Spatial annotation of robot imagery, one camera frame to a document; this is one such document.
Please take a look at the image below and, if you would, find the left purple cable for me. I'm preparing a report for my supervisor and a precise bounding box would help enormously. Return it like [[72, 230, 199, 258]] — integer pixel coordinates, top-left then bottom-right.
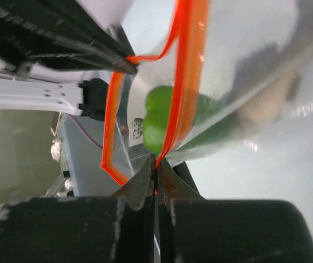
[[68, 115, 104, 150]]

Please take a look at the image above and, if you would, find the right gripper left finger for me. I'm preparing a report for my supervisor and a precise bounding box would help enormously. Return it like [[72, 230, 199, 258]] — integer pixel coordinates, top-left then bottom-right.
[[0, 155, 155, 262]]

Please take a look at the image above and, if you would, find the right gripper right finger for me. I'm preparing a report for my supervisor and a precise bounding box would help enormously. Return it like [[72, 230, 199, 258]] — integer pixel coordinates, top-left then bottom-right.
[[157, 161, 313, 262]]

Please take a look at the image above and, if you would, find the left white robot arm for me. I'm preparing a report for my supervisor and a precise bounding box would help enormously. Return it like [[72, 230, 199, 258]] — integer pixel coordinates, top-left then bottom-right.
[[0, 1, 137, 121]]

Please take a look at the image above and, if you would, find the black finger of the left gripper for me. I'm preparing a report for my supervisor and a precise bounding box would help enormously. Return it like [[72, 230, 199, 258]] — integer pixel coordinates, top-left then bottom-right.
[[0, 1, 137, 74]]

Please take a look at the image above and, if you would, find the grey toy fish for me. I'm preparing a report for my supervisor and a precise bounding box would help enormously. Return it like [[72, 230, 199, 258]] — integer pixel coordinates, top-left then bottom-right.
[[228, 44, 300, 132]]

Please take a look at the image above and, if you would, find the clear zip bag orange zipper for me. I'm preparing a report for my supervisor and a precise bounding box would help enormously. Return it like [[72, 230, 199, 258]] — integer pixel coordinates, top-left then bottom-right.
[[101, 1, 313, 185]]

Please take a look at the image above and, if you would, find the green bell pepper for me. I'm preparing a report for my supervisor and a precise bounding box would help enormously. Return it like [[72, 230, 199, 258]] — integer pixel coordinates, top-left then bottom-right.
[[142, 85, 233, 154]]

